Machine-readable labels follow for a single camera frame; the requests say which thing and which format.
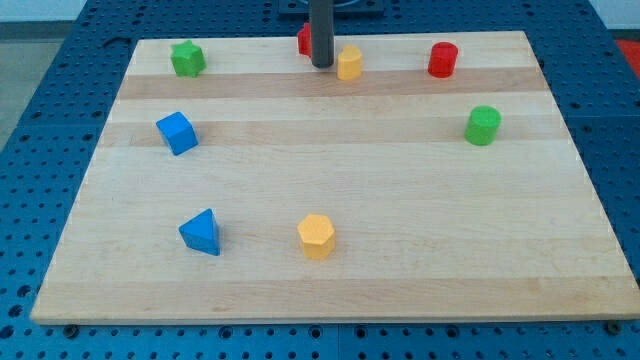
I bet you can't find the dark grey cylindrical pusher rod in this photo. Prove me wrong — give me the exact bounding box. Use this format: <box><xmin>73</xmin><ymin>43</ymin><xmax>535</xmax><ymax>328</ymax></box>
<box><xmin>308</xmin><ymin>0</ymin><xmax>334</xmax><ymax>69</ymax></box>

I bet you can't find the red cylinder block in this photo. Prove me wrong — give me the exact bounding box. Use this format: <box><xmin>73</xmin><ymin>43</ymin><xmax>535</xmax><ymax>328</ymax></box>
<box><xmin>427</xmin><ymin>42</ymin><xmax>459</xmax><ymax>78</ymax></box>

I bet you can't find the red block behind rod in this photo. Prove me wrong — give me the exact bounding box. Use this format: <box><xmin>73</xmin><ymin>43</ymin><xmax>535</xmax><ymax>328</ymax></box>
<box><xmin>297</xmin><ymin>22</ymin><xmax>312</xmax><ymax>57</ymax></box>

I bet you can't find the yellow heart block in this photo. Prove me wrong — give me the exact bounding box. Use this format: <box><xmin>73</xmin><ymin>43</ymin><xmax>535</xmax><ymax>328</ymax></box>
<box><xmin>336</xmin><ymin>44</ymin><xmax>363</xmax><ymax>81</ymax></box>

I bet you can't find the green star block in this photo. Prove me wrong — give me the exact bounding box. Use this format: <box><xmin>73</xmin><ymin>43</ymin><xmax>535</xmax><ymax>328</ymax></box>
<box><xmin>170</xmin><ymin>40</ymin><xmax>206</xmax><ymax>77</ymax></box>

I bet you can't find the blue cube block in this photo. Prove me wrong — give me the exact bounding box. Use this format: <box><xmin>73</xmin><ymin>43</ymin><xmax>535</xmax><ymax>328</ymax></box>
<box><xmin>156</xmin><ymin>112</ymin><xmax>199</xmax><ymax>156</ymax></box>

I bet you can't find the wooden board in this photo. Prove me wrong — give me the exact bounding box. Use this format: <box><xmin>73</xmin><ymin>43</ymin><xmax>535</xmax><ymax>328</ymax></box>
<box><xmin>31</xmin><ymin>31</ymin><xmax>639</xmax><ymax>325</ymax></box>

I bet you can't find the green cylinder block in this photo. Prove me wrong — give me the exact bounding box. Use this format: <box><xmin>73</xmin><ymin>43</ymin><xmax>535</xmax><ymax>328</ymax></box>
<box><xmin>464</xmin><ymin>105</ymin><xmax>502</xmax><ymax>146</ymax></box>

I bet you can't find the yellow hexagon block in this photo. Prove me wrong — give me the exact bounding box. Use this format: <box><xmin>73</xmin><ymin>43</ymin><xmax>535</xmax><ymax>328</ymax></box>
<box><xmin>297</xmin><ymin>214</ymin><xmax>336</xmax><ymax>260</ymax></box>

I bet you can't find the blue triangle block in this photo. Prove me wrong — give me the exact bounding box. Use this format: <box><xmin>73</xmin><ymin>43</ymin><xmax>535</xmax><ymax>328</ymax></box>
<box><xmin>178</xmin><ymin>209</ymin><xmax>221</xmax><ymax>256</ymax></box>

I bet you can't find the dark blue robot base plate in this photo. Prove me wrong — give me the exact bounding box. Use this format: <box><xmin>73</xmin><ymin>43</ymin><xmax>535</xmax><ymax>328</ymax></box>
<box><xmin>275</xmin><ymin>0</ymin><xmax>385</xmax><ymax>18</ymax></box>

